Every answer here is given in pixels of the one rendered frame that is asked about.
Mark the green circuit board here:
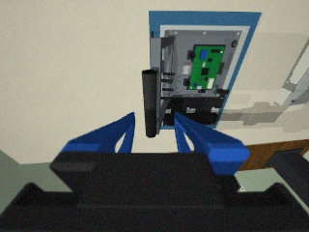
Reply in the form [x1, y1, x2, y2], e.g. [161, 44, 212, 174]
[188, 46, 225, 89]

